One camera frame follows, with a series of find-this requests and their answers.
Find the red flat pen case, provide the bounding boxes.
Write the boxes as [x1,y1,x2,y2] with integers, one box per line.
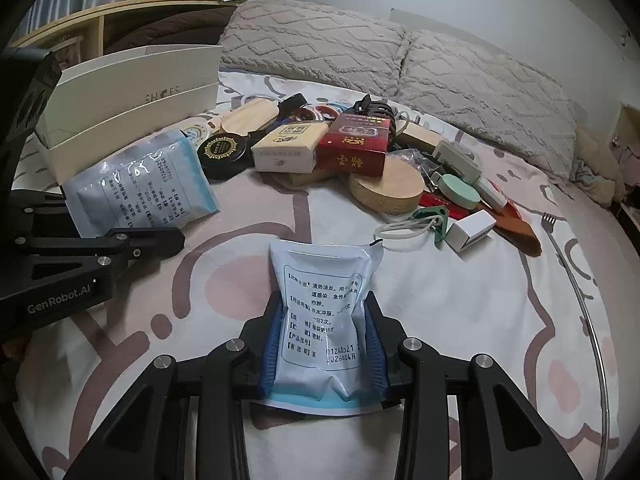
[419,192,470,220]

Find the blue white medicine pouch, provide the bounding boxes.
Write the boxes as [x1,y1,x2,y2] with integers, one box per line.
[62,129,219,238]

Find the metal back scratcher fork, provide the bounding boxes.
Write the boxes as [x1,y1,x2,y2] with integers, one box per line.
[541,212,611,480]

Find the white shoe box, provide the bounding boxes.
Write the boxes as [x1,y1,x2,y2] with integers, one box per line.
[36,44,222,184]

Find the green clothes peg with cord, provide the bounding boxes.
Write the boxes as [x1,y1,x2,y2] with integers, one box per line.
[373,206,449,247]

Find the sage green stapler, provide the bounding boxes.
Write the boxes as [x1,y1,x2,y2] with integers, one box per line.
[433,139,483,184]

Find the left beige textured pillow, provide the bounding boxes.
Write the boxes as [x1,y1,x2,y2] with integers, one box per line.
[219,0,410,98]

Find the brown folded blanket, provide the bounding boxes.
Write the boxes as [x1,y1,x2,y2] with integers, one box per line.
[103,6,235,54]

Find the small white box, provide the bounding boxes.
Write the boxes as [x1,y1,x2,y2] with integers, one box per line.
[445,210,497,252]

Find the mint green round case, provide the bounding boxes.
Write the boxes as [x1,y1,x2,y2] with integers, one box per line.
[438,174,480,210]

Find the wooden bed shelf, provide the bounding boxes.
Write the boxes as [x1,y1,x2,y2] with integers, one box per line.
[10,0,239,62]

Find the white green rectangular device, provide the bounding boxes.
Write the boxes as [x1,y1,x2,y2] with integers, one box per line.
[473,176,508,212]

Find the black hair claw clip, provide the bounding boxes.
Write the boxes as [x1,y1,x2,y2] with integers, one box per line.
[345,94,396,144]

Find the round wooden box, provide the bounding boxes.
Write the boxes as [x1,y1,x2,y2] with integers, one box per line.
[348,156,424,214]

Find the right beige textured pillow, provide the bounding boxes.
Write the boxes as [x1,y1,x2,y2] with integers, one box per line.
[397,29,577,182]

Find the black round gold-patterned tin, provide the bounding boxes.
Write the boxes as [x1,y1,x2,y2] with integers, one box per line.
[198,133,250,181]

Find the red cigarette carton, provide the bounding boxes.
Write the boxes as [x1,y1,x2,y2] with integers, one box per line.
[316,113,390,178]

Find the cream tissue pack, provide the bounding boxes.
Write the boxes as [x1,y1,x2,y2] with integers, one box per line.
[252,122,329,174]

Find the beige textured pillow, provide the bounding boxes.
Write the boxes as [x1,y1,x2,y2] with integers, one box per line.
[397,29,577,182]
[219,0,410,98]

